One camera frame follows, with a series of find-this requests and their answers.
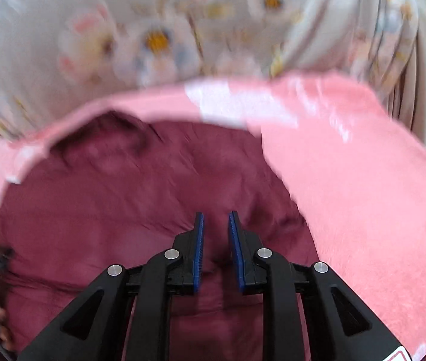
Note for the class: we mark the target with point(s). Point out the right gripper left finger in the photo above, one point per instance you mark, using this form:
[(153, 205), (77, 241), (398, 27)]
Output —
[(124, 314)]

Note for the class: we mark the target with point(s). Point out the grey floral bed sheet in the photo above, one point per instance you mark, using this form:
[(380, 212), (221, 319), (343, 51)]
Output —
[(55, 55)]

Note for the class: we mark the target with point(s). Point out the maroon puffer jacket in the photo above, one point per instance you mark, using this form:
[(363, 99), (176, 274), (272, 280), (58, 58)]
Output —
[(118, 190)]

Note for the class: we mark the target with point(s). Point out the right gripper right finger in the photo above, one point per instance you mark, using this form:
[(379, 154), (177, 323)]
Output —
[(308, 312)]

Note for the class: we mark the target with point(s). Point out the pink fleece blanket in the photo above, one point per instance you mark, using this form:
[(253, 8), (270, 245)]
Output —
[(358, 176)]

